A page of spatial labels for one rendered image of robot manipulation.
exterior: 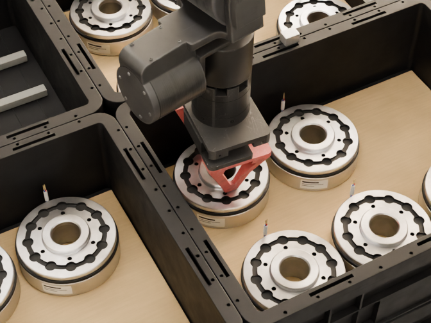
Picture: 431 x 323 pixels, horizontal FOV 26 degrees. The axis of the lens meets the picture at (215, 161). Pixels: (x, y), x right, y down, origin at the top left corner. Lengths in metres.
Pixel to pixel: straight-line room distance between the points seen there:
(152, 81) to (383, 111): 0.39
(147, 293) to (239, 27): 0.30
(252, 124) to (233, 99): 0.04
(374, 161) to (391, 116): 0.07
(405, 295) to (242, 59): 0.28
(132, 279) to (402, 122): 0.37
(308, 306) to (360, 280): 0.05
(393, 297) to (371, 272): 0.08
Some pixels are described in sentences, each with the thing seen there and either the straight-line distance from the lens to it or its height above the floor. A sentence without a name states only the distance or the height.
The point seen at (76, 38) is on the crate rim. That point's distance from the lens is 1.05.
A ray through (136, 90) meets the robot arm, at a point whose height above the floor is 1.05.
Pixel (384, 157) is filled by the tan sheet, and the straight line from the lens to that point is 1.07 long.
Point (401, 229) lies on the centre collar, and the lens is 0.96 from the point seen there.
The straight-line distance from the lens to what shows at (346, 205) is 0.97.
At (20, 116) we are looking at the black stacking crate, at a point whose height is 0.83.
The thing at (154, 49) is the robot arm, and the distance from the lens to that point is 0.80.
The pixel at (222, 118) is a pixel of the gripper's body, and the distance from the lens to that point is 0.89.
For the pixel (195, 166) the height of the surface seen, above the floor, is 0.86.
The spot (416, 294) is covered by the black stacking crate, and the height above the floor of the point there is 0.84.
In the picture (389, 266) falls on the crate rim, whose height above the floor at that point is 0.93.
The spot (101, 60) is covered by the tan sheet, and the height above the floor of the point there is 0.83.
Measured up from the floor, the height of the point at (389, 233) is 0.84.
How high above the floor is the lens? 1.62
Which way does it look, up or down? 49 degrees down
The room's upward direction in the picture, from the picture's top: straight up
